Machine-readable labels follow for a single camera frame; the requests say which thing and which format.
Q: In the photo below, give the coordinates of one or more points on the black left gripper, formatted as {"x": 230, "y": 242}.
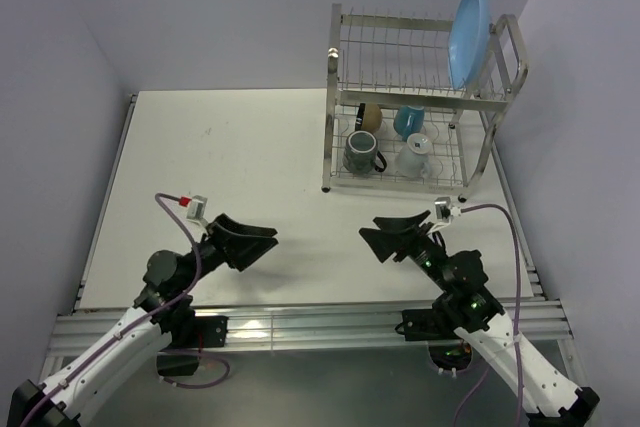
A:
{"x": 239, "y": 250}

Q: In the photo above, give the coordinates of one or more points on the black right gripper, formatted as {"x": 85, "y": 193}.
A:
{"x": 383, "y": 242}

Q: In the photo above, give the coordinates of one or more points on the pale blue mug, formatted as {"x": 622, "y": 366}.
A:
{"x": 413, "y": 160}

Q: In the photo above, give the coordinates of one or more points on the dark green mug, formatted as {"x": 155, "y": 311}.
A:
{"x": 361, "y": 154}

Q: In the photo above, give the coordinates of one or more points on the blue mug white interior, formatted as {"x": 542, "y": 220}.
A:
{"x": 408, "y": 120}

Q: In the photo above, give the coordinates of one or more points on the black and tan bowl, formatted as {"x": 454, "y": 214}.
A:
{"x": 368, "y": 118}

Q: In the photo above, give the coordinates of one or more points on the light blue plate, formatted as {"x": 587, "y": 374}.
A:
{"x": 468, "y": 42}

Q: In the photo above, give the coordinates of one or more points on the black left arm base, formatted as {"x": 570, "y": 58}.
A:
{"x": 182, "y": 358}

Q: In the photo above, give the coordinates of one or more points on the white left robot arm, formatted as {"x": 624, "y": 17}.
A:
{"x": 160, "y": 317}

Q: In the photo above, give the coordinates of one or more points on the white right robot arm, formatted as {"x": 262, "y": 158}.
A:
{"x": 467, "y": 309}

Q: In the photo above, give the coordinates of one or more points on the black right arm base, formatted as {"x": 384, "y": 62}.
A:
{"x": 424, "y": 325}

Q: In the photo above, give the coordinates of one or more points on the steel two-tier dish rack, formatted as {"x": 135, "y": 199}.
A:
{"x": 396, "y": 60}

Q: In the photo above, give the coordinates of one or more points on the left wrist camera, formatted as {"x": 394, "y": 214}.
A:
{"x": 195, "y": 209}

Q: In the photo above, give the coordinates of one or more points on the aluminium mounting rail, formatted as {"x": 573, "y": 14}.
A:
{"x": 314, "y": 327}

